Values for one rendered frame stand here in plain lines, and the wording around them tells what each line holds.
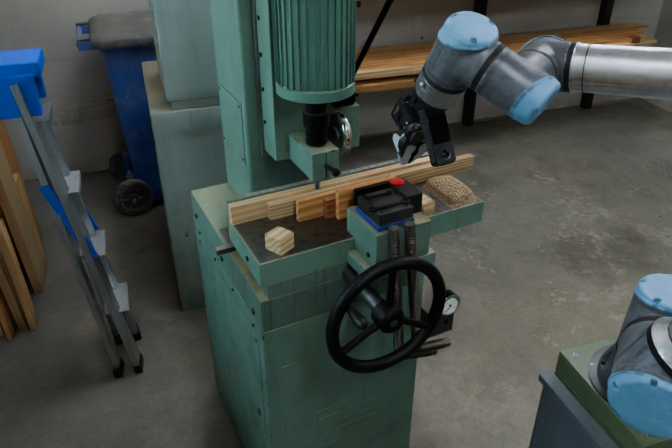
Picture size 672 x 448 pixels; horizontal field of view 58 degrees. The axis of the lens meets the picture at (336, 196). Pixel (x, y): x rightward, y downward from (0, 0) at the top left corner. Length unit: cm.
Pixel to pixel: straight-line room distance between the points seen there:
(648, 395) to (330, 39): 88
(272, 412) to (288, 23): 93
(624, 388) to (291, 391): 76
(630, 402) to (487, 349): 126
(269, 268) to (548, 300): 169
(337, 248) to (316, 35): 47
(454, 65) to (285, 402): 94
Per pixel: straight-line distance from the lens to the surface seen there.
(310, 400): 163
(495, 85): 105
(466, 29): 105
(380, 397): 177
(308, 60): 126
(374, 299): 132
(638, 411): 128
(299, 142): 143
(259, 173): 160
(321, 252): 135
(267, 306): 137
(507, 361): 244
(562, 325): 266
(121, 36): 299
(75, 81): 369
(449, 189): 154
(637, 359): 126
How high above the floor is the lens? 165
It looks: 29 degrees down
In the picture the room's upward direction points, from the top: straight up
